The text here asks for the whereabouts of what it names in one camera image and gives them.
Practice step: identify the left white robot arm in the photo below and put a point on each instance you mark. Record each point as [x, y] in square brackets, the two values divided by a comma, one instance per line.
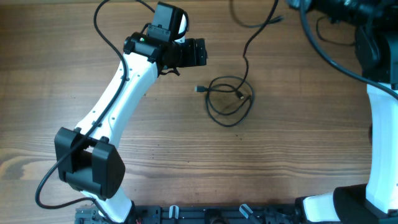
[87, 156]

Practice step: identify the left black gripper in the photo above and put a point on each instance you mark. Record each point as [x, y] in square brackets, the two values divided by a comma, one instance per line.
[196, 56]

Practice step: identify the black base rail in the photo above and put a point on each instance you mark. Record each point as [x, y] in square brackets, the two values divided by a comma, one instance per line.
[285, 213]

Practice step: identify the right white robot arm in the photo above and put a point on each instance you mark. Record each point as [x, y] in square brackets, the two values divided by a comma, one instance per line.
[375, 42]

